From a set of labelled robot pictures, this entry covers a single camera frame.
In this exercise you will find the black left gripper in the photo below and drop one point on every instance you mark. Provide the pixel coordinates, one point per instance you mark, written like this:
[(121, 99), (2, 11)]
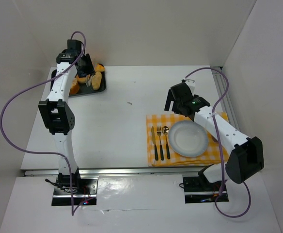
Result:
[(85, 67)]

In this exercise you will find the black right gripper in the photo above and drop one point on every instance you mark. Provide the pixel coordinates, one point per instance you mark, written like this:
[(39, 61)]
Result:
[(176, 102)]

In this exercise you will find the silver metal tongs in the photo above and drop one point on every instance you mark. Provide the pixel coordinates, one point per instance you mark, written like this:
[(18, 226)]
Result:
[(89, 80)]

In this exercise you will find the striped triangular bread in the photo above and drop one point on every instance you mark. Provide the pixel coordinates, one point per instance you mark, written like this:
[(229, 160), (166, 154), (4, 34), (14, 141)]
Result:
[(99, 68)]

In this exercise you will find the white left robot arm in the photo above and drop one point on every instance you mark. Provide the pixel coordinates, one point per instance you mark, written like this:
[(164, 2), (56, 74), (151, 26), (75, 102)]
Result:
[(57, 116)]

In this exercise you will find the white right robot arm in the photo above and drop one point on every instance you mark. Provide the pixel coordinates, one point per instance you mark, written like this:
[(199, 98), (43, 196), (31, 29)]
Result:
[(245, 154)]

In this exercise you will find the oval bread roll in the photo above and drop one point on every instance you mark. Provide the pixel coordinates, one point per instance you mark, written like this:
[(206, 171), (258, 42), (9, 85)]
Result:
[(96, 80)]

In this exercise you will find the black baking tray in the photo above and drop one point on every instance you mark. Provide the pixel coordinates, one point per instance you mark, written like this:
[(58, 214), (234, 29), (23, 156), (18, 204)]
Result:
[(90, 89)]

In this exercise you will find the round fluted orange cake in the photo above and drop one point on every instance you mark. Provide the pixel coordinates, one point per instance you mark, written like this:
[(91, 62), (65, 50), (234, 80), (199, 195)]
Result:
[(74, 87)]

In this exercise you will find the yellow white checkered cloth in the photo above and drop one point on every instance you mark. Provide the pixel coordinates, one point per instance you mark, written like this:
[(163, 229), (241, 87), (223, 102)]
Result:
[(210, 156)]

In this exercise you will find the white round plate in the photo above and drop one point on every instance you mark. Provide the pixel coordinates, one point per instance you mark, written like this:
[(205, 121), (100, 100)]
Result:
[(188, 139)]

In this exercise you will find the ring donut bread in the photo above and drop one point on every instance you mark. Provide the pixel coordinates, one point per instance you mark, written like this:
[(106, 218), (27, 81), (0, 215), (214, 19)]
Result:
[(81, 80)]

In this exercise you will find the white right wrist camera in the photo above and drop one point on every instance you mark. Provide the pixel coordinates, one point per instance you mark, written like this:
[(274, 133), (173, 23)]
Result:
[(190, 83)]

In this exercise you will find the gold black handled spoon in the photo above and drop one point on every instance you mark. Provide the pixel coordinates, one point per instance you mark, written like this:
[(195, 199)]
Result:
[(165, 131)]

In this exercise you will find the black handled fork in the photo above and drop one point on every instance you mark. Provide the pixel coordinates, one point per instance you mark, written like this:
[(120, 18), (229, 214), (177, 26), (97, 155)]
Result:
[(159, 133)]

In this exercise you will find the black handled knife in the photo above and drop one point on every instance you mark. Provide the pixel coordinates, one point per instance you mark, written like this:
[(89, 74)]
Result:
[(154, 143)]

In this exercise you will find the aluminium rail front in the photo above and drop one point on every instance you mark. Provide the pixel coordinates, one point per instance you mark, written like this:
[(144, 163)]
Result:
[(141, 170)]

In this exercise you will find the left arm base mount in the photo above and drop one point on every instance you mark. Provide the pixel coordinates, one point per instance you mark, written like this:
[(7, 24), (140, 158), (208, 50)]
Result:
[(86, 195)]

